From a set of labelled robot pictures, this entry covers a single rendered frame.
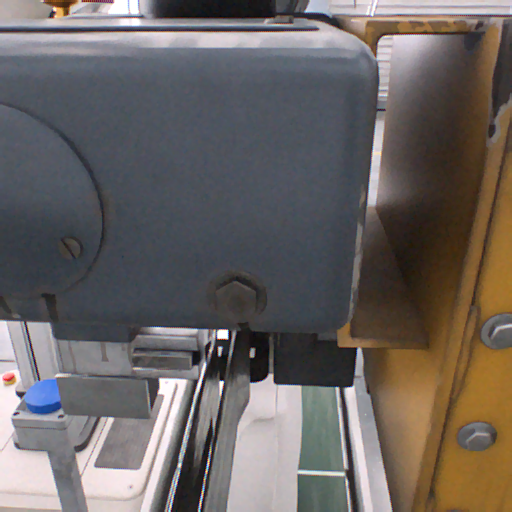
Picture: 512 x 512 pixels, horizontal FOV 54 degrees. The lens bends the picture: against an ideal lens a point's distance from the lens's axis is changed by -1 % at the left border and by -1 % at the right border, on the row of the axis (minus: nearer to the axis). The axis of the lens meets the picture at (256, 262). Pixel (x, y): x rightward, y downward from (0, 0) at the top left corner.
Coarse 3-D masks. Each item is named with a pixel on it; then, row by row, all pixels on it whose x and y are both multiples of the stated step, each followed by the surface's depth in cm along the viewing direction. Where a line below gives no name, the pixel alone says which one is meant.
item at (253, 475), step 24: (264, 384) 78; (264, 408) 73; (288, 408) 78; (240, 432) 67; (264, 432) 74; (288, 432) 76; (240, 456) 73; (264, 456) 74; (288, 456) 78; (240, 480) 75; (264, 480) 75; (288, 480) 80; (240, 504) 78; (264, 504) 77; (288, 504) 83
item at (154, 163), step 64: (0, 64) 15; (64, 64) 15; (128, 64) 15; (192, 64) 14; (256, 64) 14; (320, 64) 14; (0, 128) 15; (64, 128) 15; (128, 128) 15; (192, 128) 15; (256, 128) 15; (320, 128) 15; (0, 192) 16; (64, 192) 16; (128, 192) 16; (192, 192) 16; (256, 192) 16; (320, 192) 16; (0, 256) 17; (64, 256) 17; (128, 256) 17; (192, 256) 17; (256, 256) 17; (320, 256) 17; (0, 320) 19; (64, 320) 19; (128, 320) 18; (192, 320) 18; (256, 320) 18; (320, 320) 18
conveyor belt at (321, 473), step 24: (312, 408) 137; (336, 408) 137; (312, 432) 129; (336, 432) 129; (312, 456) 122; (336, 456) 122; (312, 480) 116; (336, 480) 116; (168, 504) 110; (312, 504) 110; (336, 504) 110
